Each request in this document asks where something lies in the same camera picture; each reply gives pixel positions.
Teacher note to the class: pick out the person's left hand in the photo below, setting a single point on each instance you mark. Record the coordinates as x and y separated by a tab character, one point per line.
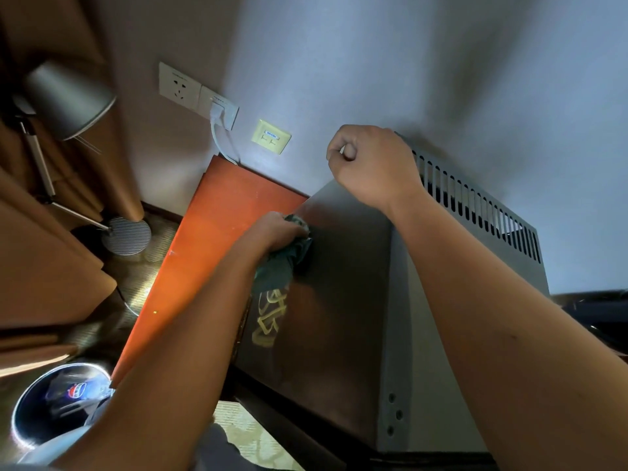
275	235

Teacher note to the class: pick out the person's right hand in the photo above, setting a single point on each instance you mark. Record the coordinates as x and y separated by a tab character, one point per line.
378	166

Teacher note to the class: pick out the green blue cleaning cloth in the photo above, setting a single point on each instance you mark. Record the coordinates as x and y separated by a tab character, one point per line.
277	269

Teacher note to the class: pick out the grey mini fridge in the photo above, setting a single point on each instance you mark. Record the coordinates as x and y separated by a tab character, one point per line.
343	313

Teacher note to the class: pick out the plastic water bottle blue label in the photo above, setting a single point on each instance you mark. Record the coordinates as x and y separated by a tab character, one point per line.
76	389

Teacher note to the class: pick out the person's left forearm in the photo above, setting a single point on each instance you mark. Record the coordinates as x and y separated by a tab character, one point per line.
162	377

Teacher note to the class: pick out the person's right forearm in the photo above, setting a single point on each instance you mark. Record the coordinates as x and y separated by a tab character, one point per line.
515	367

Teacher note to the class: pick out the person's grey shirt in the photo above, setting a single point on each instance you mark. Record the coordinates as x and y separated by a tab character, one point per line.
49	451

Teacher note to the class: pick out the brown curtain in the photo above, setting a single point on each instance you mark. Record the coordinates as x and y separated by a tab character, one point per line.
49	279

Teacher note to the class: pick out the grey metal lamp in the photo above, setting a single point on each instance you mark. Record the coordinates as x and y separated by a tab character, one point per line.
66	98

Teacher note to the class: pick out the black television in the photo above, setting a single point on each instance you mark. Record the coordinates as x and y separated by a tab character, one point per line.
598	313

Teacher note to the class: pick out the round metal trash bin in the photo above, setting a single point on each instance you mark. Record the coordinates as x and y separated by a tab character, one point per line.
29	412

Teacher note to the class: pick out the yellowish wall plate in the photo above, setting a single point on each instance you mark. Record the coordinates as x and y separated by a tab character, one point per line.
271	137

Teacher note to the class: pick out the white wall socket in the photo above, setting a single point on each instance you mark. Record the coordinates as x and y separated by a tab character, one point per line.
179	85

